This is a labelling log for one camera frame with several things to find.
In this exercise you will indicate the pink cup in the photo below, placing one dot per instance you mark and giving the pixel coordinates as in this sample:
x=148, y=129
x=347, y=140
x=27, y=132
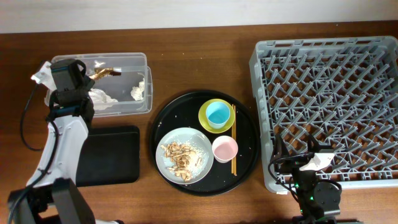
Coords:
x=222, y=148

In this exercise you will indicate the wooden chopstick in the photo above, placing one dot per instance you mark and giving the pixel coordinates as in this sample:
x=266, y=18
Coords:
x=232, y=149
x=236, y=147

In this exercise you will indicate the gold snack wrapper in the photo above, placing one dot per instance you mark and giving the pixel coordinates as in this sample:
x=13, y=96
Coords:
x=100, y=73

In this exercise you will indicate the left wooden chopstick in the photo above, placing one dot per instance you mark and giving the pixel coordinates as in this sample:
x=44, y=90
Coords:
x=232, y=149

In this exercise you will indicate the light blue cup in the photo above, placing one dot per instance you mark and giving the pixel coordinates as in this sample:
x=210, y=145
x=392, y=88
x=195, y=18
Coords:
x=217, y=114

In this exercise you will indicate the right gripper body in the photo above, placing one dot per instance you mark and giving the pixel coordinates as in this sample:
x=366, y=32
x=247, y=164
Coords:
x=294, y=163

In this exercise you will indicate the large white tissue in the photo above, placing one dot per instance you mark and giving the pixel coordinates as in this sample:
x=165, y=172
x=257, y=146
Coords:
x=100, y=99

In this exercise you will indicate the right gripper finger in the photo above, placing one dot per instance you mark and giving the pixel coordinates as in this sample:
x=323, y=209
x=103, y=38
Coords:
x=280, y=149
x=314, y=146

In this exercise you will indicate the yellow bowl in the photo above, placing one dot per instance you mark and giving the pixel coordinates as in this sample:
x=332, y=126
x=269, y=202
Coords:
x=203, y=120

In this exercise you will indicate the black rectangular tray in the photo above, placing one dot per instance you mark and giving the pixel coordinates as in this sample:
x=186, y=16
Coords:
x=109, y=156

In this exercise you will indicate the small white tissue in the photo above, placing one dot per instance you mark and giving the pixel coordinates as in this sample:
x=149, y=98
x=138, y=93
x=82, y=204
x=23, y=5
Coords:
x=137, y=92

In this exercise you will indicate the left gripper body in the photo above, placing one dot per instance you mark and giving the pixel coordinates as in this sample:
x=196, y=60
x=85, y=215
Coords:
x=91, y=82

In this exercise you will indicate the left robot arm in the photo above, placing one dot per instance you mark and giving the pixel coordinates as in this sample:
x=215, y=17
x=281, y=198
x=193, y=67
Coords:
x=51, y=195

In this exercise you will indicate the food scraps on plate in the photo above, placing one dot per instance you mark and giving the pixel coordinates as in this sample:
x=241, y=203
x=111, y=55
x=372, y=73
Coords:
x=187, y=160

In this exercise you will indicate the right wooden chopstick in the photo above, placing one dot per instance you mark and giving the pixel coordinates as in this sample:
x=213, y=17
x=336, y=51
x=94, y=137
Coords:
x=236, y=147

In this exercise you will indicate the round black tray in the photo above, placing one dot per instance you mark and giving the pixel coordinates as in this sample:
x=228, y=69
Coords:
x=182, y=112

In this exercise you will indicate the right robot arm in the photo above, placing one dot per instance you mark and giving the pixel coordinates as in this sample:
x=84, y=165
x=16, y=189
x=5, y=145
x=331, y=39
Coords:
x=319, y=200

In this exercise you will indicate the grey plate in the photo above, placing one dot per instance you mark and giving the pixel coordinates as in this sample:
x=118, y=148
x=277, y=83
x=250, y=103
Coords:
x=184, y=136

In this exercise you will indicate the clear plastic bin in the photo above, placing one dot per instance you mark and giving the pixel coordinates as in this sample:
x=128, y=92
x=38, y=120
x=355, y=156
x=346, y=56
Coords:
x=134, y=69

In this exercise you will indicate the grey dishwasher rack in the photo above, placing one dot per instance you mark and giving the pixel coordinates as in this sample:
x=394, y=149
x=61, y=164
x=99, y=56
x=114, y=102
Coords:
x=343, y=91

